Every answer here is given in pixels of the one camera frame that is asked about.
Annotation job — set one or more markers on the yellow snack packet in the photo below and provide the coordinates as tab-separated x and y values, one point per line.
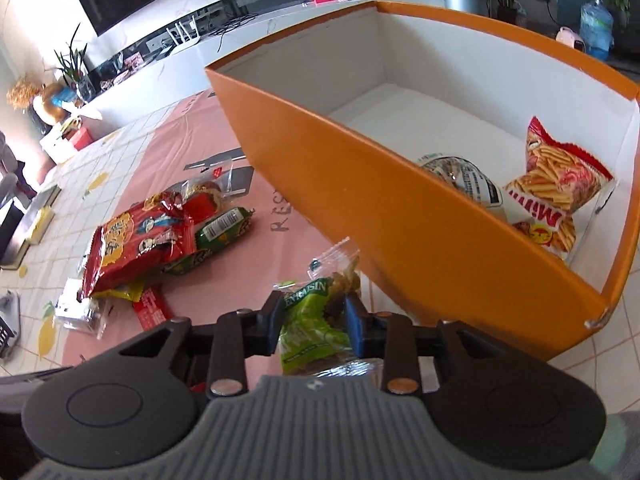
122	292

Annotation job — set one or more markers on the small red bar packet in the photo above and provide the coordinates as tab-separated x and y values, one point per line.
150	310

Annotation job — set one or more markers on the clear zip bag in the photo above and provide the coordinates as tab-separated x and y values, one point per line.
75	310

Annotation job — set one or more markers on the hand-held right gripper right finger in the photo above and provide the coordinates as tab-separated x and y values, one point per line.
355	327

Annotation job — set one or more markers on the white storage box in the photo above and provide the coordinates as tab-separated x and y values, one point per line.
57	150

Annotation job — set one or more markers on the green plant in glass vase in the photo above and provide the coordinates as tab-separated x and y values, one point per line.
75	67

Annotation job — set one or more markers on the green sausage with red label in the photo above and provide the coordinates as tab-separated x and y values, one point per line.
225	227

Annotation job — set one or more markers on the clear white snack packet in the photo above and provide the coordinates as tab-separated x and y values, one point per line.
465	175

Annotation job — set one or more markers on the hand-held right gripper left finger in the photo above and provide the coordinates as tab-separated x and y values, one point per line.
272	320

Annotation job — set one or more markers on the green raisin packet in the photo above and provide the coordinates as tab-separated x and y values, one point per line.
310	330

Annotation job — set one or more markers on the red fries snack packet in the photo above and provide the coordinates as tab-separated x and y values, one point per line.
560	185

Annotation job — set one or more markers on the large red snack bag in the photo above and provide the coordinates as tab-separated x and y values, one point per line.
135	250

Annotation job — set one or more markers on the red storage box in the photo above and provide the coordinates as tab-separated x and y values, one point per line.
81	138

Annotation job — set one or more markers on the white marble television cabinet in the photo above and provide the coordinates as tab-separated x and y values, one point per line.
165	85

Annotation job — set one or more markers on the blue water bottle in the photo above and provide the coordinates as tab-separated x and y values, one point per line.
596	25

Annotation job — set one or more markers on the white router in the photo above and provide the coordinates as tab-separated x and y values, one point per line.
187	42

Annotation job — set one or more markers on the orange cardboard box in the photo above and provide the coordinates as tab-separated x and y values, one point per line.
375	200

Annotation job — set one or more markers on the grey notebook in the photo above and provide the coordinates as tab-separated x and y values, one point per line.
42	200

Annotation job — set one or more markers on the small clear-wrapped red snack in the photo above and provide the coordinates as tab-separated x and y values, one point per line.
202	192

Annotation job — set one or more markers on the pink heater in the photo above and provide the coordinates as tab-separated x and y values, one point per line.
570	37

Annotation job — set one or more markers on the gold vase with dried flowers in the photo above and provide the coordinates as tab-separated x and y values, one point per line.
47	100

